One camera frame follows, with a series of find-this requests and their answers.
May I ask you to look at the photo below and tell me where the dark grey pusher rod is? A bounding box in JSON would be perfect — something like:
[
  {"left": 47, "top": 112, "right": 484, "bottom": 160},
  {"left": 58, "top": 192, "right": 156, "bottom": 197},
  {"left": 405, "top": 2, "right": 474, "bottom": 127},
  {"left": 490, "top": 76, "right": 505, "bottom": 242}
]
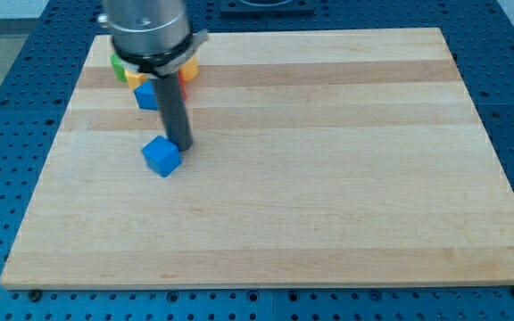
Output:
[{"left": 152, "top": 73, "right": 194, "bottom": 152}]

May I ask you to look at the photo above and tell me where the blue cube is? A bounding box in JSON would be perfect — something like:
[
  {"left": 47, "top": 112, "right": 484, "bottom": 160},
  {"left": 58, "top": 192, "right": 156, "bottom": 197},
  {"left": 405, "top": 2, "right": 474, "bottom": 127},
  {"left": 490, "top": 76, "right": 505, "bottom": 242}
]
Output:
[{"left": 141, "top": 136, "right": 182, "bottom": 177}]

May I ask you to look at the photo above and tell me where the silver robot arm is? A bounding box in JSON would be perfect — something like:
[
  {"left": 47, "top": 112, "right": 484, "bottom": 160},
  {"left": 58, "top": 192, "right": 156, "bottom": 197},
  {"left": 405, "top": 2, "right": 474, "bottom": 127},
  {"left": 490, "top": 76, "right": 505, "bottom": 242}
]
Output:
[{"left": 97, "top": 0, "right": 209, "bottom": 152}]

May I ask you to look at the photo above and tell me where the blue triangle block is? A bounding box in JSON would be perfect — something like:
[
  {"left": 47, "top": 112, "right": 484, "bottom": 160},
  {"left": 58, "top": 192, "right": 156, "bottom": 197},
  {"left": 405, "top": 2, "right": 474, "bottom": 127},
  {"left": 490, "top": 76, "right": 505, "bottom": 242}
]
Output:
[{"left": 133, "top": 80, "right": 158, "bottom": 111}]

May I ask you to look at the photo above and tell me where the red block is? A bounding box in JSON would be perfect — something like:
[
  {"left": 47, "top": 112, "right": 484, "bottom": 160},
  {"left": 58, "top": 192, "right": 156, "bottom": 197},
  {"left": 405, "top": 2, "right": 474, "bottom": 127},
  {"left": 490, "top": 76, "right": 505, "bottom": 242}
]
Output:
[{"left": 178, "top": 74, "right": 187, "bottom": 101}]

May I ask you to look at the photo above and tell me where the yellow block right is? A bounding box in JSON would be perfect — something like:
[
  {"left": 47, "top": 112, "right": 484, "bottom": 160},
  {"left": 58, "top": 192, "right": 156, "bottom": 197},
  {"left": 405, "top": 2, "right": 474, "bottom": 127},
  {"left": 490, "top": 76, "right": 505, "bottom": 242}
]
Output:
[{"left": 178, "top": 55, "right": 199, "bottom": 82}]

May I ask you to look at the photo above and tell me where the yellow block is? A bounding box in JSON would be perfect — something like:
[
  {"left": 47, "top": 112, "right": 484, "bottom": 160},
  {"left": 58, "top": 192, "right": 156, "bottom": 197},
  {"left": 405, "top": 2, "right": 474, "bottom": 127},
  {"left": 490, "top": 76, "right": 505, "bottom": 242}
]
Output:
[
  {"left": 178, "top": 55, "right": 199, "bottom": 82},
  {"left": 124, "top": 70, "right": 149, "bottom": 90}
]

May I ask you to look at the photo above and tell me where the yellow block left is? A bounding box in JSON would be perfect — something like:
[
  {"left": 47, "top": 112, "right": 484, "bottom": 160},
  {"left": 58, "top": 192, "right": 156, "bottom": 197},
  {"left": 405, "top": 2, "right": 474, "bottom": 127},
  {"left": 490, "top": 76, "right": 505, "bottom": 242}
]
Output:
[{"left": 124, "top": 70, "right": 149, "bottom": 90}]

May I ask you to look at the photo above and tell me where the green block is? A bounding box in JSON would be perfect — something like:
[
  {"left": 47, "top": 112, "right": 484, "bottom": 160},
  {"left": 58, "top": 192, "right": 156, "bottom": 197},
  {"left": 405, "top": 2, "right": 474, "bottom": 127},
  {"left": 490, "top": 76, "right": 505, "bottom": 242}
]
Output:
[{"left": 111, "top": 53, "right": 127, "bottom": 83}]

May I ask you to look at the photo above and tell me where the wooden board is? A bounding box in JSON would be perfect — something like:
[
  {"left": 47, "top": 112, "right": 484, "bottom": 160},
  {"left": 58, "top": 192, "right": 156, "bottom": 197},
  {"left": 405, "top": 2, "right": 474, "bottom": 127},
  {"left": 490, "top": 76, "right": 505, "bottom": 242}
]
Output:
[{"left": 0, "top": 28, "right": 514, "bottom": 290}]

